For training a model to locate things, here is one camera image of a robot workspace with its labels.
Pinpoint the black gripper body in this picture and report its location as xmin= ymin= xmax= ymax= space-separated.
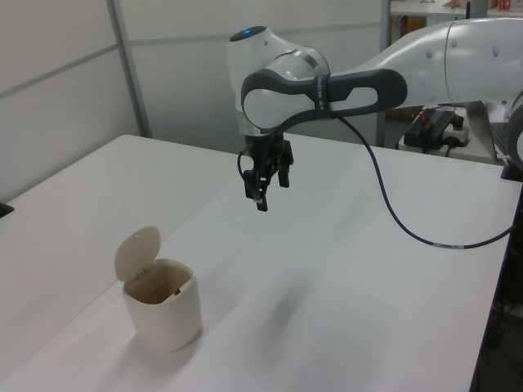
xmin=248 ymin=136 xmax=295 ymax=168

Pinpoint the small white lidded trash can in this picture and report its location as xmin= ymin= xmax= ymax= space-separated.
xmin=114 ymin=225 xmax=203 ymax=353

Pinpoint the low brown cardboard box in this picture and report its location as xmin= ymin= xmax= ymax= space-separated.
xmin=386 ymin=105 xmax=426 ymax=122

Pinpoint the black power strip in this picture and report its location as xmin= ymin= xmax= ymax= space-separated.
xmin=404 ymin=106 xmax=467 ymax=149

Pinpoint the tall brown cardboard panel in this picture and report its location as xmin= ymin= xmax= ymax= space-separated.
xmin=399 ymin=16 xmax=427 ymax=42

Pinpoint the grey partition post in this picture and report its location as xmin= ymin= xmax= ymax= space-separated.
xmin=107 ymin=0 xmax=153 ymax=138
xmin=375 ymin=0 xmax=394 ymax=149

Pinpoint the black hanging cable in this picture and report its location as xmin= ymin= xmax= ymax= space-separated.
xmin=236 ymin=109 xmax=516 ymax=250

